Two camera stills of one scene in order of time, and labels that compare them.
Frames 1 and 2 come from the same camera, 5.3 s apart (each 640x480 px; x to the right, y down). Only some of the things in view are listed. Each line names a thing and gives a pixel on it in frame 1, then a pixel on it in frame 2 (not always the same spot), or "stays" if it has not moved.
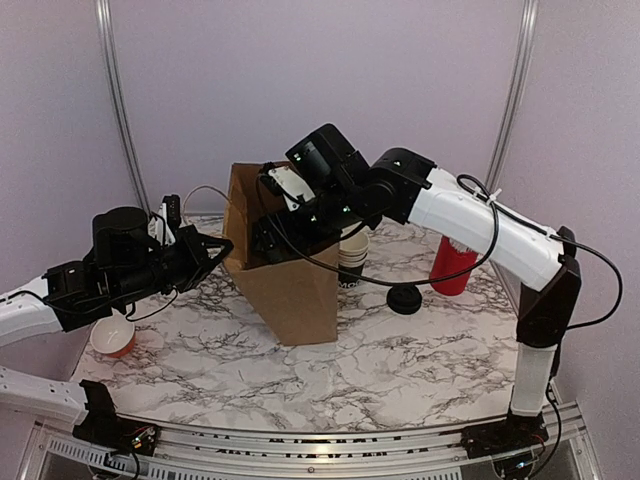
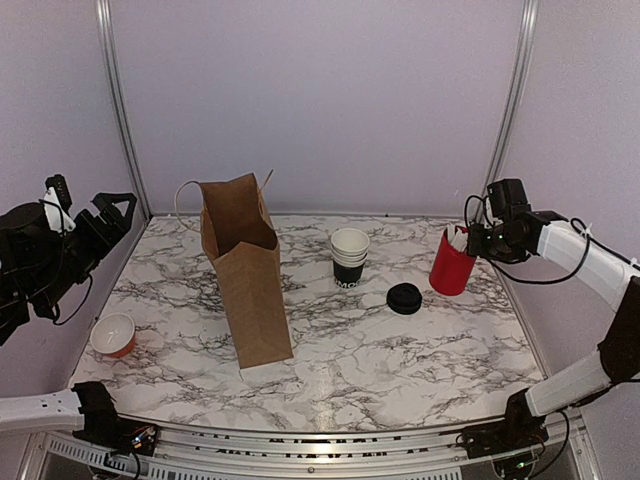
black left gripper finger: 207,242 -> 114,222
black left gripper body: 181,270 -> 61,272
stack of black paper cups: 352,255 stays
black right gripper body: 335,210 -> 494,246
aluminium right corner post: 517,92 stays
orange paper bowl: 112,335 stays
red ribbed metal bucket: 448,261 stays
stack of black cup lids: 404,299 stays
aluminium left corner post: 105,28 stays
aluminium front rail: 568,451 stays
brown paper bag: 295,297 -> 238,232
